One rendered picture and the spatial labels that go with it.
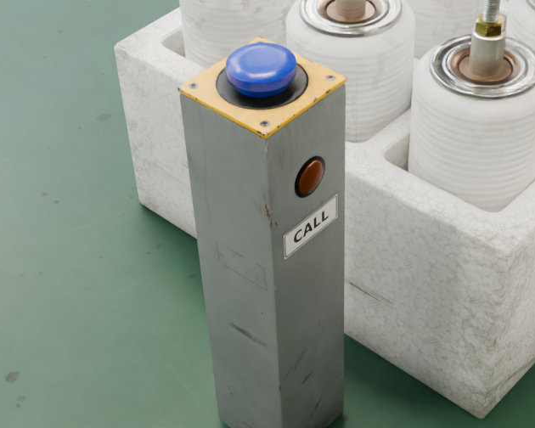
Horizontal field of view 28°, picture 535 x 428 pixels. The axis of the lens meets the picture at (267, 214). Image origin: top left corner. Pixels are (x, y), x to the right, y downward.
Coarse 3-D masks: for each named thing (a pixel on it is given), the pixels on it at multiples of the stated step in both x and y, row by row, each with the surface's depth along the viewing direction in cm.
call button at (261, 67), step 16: (240, 48) 61; (256, 48) 61; (272, 48) 61; (240, 64) 60; (256, 64) 60; (272, 64) 60; (288, 64) 60; (240, 80) 59; (256, 80) 59; (272, 80) 59; (288, 80) 60; (256, 96) 60
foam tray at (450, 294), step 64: (128, 64) 89; (192, 64) 87; (128, 128) 95; (384, 128) 79; (384, 192) 75; (384, 256) 79; (448, 256) 73; (512, 256) 70; (384, 320) 83; (448, 320) 77; (512, 320) 76; (448, 384) 81; (512, 384) 83
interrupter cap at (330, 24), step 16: (304, 0) 79; (320, 0) 79; (368, 0) 79; (384, 0) 79; (400, 0) 78; (304, 16) 77; (320, 16) 77; (336, 16) 78; (368, 16) 78; (384, 16) 77; (400, 16) 77; (320, 32) 76; (336, 32) 76; (352, 32) 76; (368, 32) 76
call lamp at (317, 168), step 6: (312, 162) 62; (318, 162) 63; (306, 168) 62; (312, 168) 62; (318, 168) 63; (306, 174) 62; (312, 174) 62; (318, 174) 63; (300, 180) 62; (306, 180) 62; (312, 180) 63; (318, 180) 63; (300, 186) 62; (306, 186) 63; (312, 186) 63; (300, 192) 63; (306, 192) 63
